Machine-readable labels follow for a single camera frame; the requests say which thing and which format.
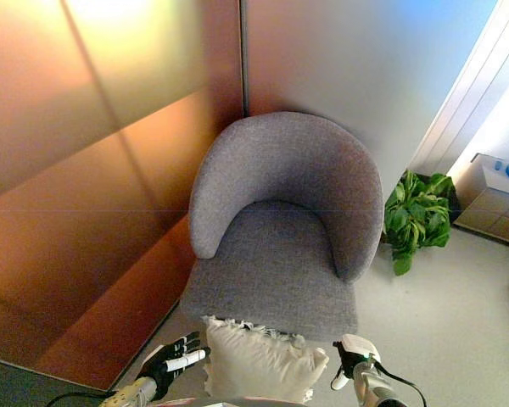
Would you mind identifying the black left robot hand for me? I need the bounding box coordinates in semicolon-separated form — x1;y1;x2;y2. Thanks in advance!
136;332;212;402

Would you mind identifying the white fringed pillow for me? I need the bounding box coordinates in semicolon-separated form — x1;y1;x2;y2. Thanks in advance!
200;315;331;404

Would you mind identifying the grey fabric tub armchair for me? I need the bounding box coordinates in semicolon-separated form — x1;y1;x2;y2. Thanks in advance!
179;111;385;343

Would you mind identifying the green leafy potted plant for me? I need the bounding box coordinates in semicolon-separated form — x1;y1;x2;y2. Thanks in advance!
382;170;462;277

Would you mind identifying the beige low cabinet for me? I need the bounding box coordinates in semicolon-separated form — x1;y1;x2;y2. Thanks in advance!
452;153;509;247

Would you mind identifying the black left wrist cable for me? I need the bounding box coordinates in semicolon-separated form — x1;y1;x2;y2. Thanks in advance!
46;391;116;407

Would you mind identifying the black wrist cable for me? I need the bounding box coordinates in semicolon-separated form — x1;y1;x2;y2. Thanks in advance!
46;391;116;407
373;359;428;407

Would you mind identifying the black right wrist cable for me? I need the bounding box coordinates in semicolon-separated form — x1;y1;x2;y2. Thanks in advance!
373;359;428;407

